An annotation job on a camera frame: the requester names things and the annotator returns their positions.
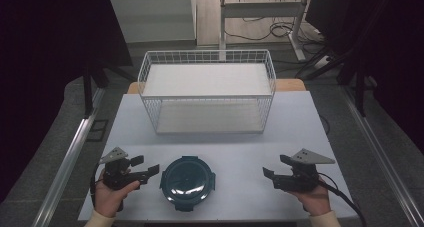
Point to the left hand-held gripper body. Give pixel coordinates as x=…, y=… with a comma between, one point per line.
x=115, y=175

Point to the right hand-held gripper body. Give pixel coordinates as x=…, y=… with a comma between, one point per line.
x=298, y=182

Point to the dark green round lidded container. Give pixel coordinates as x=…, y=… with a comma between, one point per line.
x=187, y=183

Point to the person's right hand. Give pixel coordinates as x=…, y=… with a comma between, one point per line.
x=316, y=200

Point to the person's left hand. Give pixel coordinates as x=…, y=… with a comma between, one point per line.
x=108, y=200

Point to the black floor grate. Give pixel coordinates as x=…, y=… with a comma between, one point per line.
x=97, y=130

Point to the black metal stand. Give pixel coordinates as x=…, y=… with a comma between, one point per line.
x=358, y=87
x=89, y=90

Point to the white power strip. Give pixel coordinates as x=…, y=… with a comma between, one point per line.
x=322, y=61

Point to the dark curtain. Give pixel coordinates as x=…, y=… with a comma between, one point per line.
x=393, y=53
x=50, y=70

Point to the grey cabinet panel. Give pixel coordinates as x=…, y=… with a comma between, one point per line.
x=151, y=17

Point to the aluminium rail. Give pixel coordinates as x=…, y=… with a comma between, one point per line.
x=383, y=153
x=68, y=157

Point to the white metal desk frame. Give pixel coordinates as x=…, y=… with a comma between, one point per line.
x=263, y=9

